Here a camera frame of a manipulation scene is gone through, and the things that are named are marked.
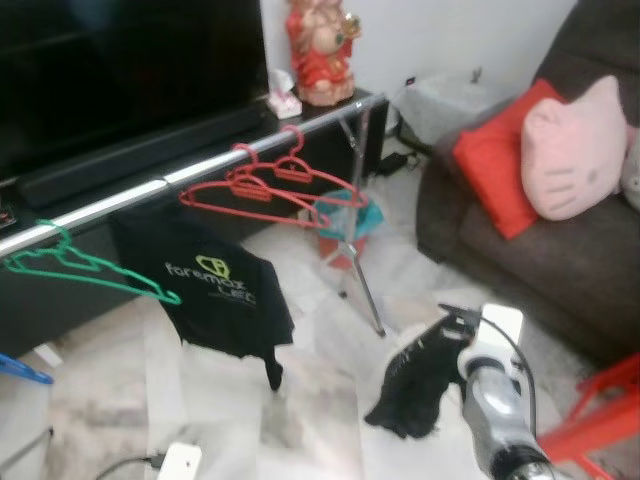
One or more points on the plain black garment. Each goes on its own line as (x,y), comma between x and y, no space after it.
(415,390)

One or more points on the grey plush toy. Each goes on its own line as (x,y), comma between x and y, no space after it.
(632,165)

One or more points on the silver metal clothes rack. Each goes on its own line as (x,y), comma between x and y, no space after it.
(140,191)

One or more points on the black flat television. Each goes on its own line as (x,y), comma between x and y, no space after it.
(120,70)

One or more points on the black power adapter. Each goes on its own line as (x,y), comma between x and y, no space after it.
(393,160)

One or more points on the white tissue pack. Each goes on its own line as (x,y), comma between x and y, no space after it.
(284,98)

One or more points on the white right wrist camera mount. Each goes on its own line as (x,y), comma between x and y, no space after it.
(500,325)

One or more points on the red bucket teal bag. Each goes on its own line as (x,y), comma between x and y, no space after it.
(362,218)

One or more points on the blue plastic hanger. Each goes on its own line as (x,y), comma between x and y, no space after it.
(20,370)

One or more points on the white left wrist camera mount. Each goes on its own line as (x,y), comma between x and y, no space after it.
(180,462)

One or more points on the red plastic hanger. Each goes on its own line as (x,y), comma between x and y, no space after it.
(243,180)
(295,168)

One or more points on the red gold buddha statue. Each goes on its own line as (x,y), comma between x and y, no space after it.
(322,60)

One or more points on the black tv console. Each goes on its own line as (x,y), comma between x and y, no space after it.
(50,315)

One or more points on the grey cloth covered box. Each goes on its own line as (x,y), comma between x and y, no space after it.
(445,105)

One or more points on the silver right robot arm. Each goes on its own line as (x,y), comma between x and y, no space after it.
(495,415)

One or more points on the red sofa pillow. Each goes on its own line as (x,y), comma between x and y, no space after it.
(495,170)

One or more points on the green plastic hanger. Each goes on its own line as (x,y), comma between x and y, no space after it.
(70,258)

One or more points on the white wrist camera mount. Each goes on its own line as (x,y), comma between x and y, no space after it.
(500,325)
(180,462)

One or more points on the black t-shirt green print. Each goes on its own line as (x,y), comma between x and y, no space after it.
(200,300)

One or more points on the red plastic stool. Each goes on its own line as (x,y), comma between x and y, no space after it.
(600,415)

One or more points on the pink cat face pillow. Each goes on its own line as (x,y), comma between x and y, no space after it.
(575,160)

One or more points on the dark brown sofa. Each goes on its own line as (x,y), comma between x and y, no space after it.
(560,270)

